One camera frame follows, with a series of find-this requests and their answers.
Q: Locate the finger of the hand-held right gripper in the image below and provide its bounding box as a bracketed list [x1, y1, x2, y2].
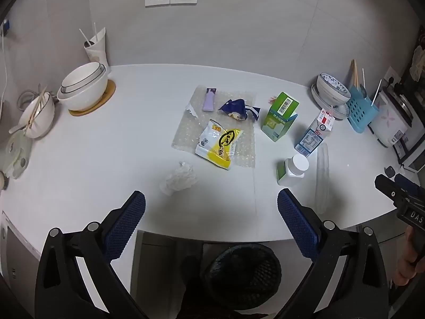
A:
[375, 174, 412, 210]
[395, 174, 425, 195]

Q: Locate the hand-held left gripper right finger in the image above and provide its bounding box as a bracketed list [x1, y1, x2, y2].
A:
[277, 188, 389, 319]

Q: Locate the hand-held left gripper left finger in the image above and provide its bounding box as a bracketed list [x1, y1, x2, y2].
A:
[35, 190, 150, 319]

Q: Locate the clear plastic sleeve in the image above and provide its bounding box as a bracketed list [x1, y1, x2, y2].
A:
[314, 142, 330, 215]

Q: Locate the white pill bottle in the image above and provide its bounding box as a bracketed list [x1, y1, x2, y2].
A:
[277, 154, 309, 187]

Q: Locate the white tissue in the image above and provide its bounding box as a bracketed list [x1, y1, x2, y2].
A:
[159, 161, 199, 196]

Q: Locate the black trash bin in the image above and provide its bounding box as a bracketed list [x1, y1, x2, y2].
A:
[201, 243, 282, 310]

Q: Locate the blue white milk carton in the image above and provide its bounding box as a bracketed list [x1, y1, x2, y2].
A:
[294, 108, 335, 158]

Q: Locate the bubble wrap sheet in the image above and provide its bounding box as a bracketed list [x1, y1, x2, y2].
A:
[171, 85, 258, 170]

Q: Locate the green carton box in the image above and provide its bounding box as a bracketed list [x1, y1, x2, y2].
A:
[261, 92, 300, 143]

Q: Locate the yellow snack packet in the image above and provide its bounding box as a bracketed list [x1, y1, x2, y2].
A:
[195, 119, 244, 171]

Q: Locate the blue torn wrapper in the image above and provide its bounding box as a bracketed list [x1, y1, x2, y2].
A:
[218, 99, 261, 122]

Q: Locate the purple packet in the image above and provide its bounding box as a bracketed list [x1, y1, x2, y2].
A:
[202, 88, 218, 112]

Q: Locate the person's right hand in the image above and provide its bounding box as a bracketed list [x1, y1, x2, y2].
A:
[393, 231, 425, 286]

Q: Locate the white microwave oven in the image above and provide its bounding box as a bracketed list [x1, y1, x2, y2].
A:
[392, 133, 425, 173]

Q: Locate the grey base cabinet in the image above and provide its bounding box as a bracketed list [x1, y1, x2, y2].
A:
[131, 230, 208, 303]

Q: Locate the white floral rice cooker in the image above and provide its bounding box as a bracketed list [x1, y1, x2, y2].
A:
[368, 86, 415, 147]

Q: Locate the blue utensil holder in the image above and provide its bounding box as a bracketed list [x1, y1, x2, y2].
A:
[347, 85, 380, 134]

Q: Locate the black kitchen rack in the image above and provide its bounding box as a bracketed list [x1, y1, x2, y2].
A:
[397, 23, 425, 133]

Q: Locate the blue striped plate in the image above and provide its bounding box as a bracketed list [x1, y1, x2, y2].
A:
[311, 86, 351, 120]
[312, 84, 351, 115]

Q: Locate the white bowl red line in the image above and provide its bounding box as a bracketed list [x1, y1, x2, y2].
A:
[315, 80, 351, 106]

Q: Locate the beige mesh cloth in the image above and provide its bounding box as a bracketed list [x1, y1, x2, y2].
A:
[410, 45, 425, 81]

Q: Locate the blue floral bowl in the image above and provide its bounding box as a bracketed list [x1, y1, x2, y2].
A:
[316, 72, 351, 96]

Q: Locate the round wooden trivet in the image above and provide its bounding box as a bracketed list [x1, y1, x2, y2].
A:
[69, 80, 117, 117]

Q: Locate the pale green plastic lid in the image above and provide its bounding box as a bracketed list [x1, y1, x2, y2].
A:
[0, 133, 33, 180]

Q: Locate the white ceramic bowl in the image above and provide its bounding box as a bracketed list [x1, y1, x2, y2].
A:
[18, 92, 55, 139]

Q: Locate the white bowl dark rim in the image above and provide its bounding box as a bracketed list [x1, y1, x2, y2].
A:
[62, 62, 102, 89]
[60, 64, 106, 94]

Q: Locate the tall white paper cup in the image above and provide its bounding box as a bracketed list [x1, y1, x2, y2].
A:
[84, 27, 110, 69]

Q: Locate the grey looped cable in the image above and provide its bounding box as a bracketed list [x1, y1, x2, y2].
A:
[16, 90, 44, 111]

